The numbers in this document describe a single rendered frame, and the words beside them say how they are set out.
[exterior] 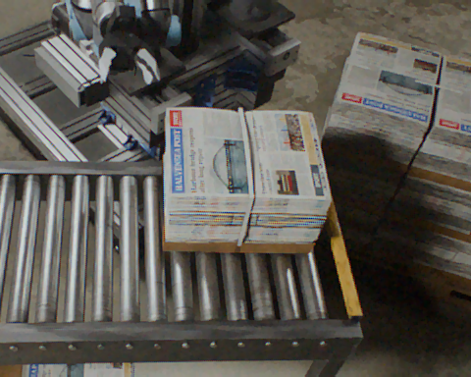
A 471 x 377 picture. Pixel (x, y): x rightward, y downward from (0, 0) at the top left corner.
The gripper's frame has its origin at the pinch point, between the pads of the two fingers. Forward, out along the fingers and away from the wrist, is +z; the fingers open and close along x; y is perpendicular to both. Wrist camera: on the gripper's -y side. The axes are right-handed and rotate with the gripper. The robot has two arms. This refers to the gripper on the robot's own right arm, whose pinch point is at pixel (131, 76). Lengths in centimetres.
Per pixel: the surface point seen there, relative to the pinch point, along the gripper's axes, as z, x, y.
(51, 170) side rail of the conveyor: -16, 13, 46
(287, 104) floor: -112, -117, 109
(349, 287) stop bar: 35, -53, 35
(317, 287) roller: 33, -46, 38
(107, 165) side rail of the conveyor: -15.2, -2.6, 43.8
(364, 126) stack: -22, -85, 37
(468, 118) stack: -13, -111, 26
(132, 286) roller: 24, -2, 44
